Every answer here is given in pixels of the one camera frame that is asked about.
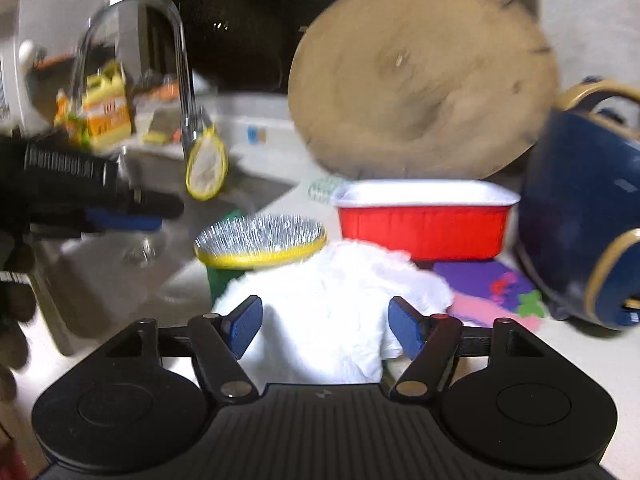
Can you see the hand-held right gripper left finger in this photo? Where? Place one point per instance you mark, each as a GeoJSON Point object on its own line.
{"type": "Point", "coordinates": [244, 327]}

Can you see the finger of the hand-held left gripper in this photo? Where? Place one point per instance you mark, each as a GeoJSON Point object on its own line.
{"type": "Point", "coordinates": [125, 219]}

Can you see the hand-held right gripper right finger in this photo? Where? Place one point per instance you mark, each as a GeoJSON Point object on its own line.
{"type": "Point", "coordinates": [404, 327]}

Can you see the white paper towel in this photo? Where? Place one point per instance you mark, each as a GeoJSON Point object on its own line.
{"type": "Point", "coordinates": [325, 300]}

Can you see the person's left hand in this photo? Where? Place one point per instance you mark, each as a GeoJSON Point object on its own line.
{"type": "Point", "coordinates": [17, 305]}

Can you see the purple and pink sponge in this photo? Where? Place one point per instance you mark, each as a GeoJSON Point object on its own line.
{"type": "Point", "coordinates": [475, 280]}

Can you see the green cup with foil lid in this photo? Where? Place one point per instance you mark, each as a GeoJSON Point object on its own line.
{"type": "Point", "coordinates": [260, 240]}

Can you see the small yellow mesh strainer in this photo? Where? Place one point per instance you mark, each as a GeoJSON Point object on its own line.
{"type": "Point", "coordinates": [205, 165]}

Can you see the red container with white rim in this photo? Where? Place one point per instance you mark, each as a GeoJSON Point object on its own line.
{"type": "Point", "coordinates": [425, 230]}

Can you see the green striped knitted dishcloth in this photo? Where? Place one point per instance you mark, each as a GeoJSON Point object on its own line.
{"type": "Point", "coordinates": [322, 190]}

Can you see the chrome curved faucet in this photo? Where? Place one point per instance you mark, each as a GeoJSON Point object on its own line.
{"type": "Point", "coordinates": [183, 60]}

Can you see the navy blue electric cooker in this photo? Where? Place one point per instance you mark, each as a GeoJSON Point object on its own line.
{"type": "Point", "coordinates": [575, 210]}

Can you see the dark round pan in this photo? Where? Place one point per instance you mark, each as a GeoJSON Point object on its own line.
{"type": "Point", "coordinates": [235, 35]}

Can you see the round wooden cutting board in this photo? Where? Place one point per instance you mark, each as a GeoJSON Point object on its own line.
{"type": "Point", "coordinates": [425, 85]}

